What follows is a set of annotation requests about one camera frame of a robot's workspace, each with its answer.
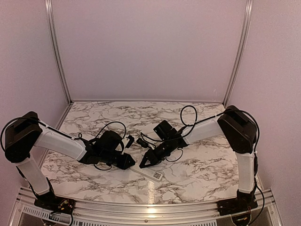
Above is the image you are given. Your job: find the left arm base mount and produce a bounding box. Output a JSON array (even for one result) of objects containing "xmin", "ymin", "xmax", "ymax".
[{"xmin": 34, "ymin": 194, "xmax": 75, "ymax": 214}]

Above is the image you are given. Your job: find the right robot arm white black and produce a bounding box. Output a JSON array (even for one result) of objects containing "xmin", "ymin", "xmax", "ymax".
[{"xmin": 139, "ymin": 105, "xmax": 260, "ymax": 211}]

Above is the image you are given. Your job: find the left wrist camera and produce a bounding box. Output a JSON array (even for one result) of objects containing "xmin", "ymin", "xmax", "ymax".
[{"xmin": 121, "ymin": 135, "xmax": 135, "ymax": 149}]

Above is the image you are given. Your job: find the aluminium frame post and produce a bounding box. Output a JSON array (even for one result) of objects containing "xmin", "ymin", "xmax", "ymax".
[
  {"xmin": 223, "ymin": 0, "xmax": 253, "ymax": 106},
  {"xmin": 45, "ymin": 0, "xmax": 72, "ymax": 104}
]

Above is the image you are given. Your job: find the left aluminium frame post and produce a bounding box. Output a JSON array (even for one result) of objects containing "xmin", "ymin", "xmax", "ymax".
[{"xmin": 45, "ymin": 0, "xmax": 72, "ymax": 104}]

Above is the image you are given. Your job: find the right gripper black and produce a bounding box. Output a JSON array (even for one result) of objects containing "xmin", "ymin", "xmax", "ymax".
[{"xmin": 139, "ymin": 139, "xmax": 174, "ymax": 169}]

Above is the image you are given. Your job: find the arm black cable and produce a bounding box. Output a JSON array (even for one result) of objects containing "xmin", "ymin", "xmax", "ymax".
[
  {"xmin": 0, "ymin": 116, "xmax": 127, "ymax": 171},
  {"xmin": 140, "ymin": 105, "xmax": 266, "ymax": 222}
]

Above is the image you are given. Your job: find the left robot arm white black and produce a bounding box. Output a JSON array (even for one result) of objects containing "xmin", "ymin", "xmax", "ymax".
[{"xmin": 0, "ymin": 111, "xmax": 135, "ymax": 210}]

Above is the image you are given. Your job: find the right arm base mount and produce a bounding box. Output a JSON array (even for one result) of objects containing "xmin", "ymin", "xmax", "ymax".
[{"xmin": 217, "ymin": 191, "xmax": 258, "ymax": 216}]

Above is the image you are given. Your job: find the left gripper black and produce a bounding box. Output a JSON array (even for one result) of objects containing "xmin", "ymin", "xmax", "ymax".
[{"xmin": 101, "ymin": 151, "xmax": 136, "ymax": 170}]

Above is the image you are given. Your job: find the front aluminium rail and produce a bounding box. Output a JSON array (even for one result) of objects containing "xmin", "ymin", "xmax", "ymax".
[{"xmin": 9, "ymin": 186, "xmax": 283, "ymax": 226}]

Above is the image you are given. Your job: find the white remote control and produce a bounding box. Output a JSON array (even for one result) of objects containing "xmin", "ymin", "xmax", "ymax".
[{"xmin": 130, "ymin": 165, "xmax": 163, "ymax": 182}]

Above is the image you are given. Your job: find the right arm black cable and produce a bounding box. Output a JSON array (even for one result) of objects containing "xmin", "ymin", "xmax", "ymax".
[{"xmin": 140, "ymin": 105, "xmax": 266, "ymax": 222}]

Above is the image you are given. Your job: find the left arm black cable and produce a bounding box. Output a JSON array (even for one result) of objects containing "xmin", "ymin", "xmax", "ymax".
[{"xmin": 0, "ymin": 116, "xmax": 127, "ymax": 171}]

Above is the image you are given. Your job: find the right aluminium frame post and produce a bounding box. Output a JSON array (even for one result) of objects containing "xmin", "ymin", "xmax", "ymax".
[{"xmin": 223, "ymin": 0, "xmax": 253, "ymax": 106}]

